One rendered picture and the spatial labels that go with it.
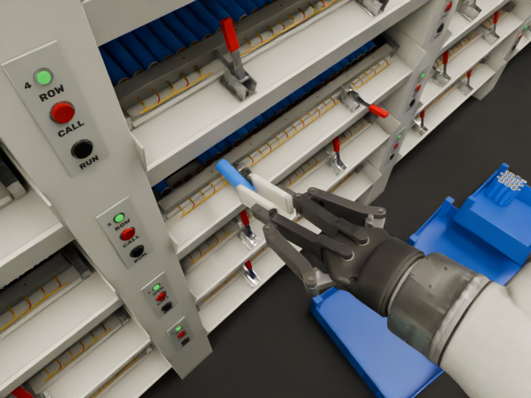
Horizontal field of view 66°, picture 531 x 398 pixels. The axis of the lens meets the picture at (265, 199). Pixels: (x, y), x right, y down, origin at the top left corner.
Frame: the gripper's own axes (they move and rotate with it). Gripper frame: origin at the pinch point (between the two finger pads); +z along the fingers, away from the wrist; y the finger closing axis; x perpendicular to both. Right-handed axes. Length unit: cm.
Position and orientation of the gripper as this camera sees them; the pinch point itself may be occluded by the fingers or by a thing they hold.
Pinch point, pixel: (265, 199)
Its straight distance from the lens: 51.9
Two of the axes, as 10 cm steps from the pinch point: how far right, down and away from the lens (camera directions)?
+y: -7.1, 5.7, -4.1
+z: -6.8, -4.3, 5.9
